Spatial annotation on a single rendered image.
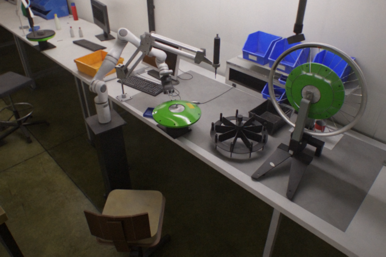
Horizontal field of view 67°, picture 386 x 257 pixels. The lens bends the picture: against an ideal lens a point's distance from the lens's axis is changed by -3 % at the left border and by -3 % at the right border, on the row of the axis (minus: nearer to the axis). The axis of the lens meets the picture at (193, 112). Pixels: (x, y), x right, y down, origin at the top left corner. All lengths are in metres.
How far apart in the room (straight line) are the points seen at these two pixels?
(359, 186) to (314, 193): 0.26
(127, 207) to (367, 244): 1.30
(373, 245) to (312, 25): 1.37
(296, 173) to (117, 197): 1.10
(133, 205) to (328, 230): 1.11
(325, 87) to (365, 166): 0.61
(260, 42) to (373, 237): 1.52
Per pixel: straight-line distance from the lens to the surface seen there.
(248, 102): 2.36
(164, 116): 1.87
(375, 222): 1.73
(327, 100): 1.64
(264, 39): 2.41
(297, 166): 1.74
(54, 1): 4.95
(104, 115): 2.24
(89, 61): 3.10
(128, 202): 2.00
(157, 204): 1.96
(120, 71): 2.30
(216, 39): 1.83
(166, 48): 2.01
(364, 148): 2.16
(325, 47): 1.57
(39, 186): 3.23
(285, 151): 1.79
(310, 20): 2.22
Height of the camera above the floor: 2.11
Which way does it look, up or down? 33 degrees down
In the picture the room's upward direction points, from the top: straight up
